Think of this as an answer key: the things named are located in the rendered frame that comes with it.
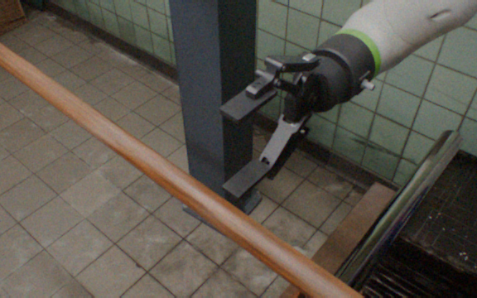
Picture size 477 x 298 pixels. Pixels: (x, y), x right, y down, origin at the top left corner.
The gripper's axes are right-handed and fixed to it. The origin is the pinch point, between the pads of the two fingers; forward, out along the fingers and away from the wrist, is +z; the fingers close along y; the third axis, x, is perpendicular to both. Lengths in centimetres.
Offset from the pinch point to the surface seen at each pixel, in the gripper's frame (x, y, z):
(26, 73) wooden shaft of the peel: 32.1, -1.4, 8.9
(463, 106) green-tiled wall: -6, 59, -111
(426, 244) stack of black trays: -22.0, 27.4, -25.1
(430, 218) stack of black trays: -20.0, 28.6, -32.0
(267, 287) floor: 19, 119, -40
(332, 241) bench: -2, 61, -36
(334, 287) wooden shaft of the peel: -19.1, -2.5, 8.4
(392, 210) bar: -18.5, 0.9, -5.7
